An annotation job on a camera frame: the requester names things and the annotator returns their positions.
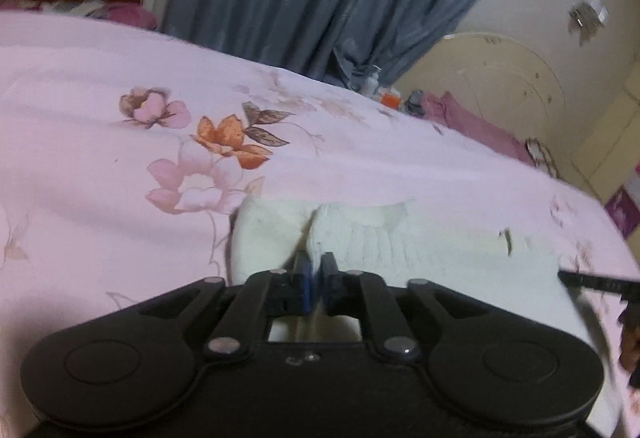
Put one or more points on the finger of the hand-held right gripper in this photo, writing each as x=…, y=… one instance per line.
x=600, y=284

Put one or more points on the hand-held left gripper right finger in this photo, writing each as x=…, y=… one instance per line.
x=328, y=283

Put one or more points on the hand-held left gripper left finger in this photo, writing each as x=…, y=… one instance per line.
x=304, y=285

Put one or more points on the white knitted sweater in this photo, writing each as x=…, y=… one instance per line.
x=425, y=248

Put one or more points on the purple printed cloth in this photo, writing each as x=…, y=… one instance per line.
x=625, y=213

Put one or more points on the floral patterned cushion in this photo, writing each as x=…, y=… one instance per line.
x=542, y=157

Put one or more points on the cream wardrobe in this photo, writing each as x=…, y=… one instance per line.
x=607, y=143

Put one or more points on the orange small packet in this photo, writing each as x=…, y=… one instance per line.
x=391, y=99

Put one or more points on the white bottle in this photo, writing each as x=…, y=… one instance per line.
x=371, y=81

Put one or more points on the pink pillow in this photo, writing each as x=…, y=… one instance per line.
x=470, y=121

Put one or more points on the pink floral bed sheet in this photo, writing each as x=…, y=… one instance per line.
x=100, y=198

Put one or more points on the cream round headboard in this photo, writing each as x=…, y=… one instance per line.
x=495, y=83

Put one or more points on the grey purple blanket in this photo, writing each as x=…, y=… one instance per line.
x=75, y=8

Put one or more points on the glass wall lamp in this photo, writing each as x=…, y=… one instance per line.
x=589, y=16

